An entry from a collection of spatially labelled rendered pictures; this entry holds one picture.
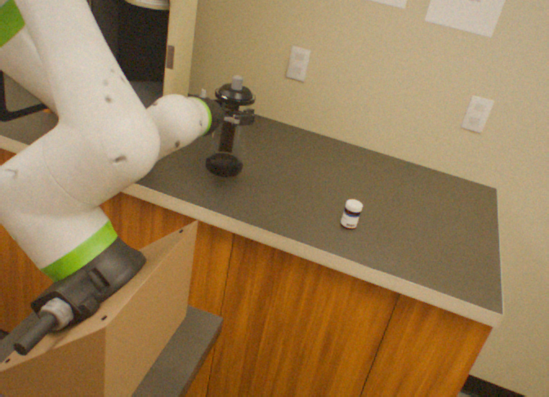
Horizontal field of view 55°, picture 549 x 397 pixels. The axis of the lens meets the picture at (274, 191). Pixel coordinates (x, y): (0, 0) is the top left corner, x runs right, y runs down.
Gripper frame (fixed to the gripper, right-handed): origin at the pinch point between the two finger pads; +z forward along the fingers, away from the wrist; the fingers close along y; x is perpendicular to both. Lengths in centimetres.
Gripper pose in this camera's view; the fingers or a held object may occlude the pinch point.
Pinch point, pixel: (232, 109)
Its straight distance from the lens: 143.5
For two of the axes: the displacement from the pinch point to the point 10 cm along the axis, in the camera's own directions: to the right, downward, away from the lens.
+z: 2.7, -2.1, 9.4
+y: -9.3, -3.1, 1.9
